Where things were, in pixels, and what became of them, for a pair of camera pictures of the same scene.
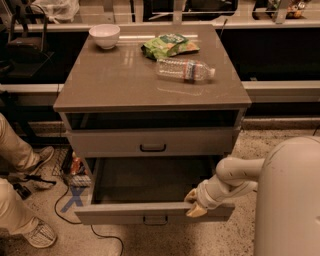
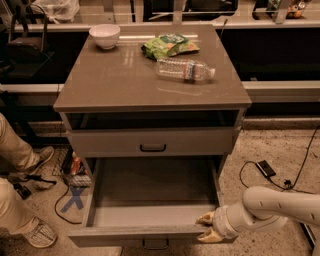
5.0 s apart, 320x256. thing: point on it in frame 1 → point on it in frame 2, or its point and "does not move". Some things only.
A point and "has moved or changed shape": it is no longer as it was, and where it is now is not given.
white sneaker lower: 40,234 does not move
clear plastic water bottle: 183,69 does not move
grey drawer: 130,190 has moved or changed shape
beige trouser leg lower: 15,214 does not move
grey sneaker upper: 46,155 does not move
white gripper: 202,196 → 220,222
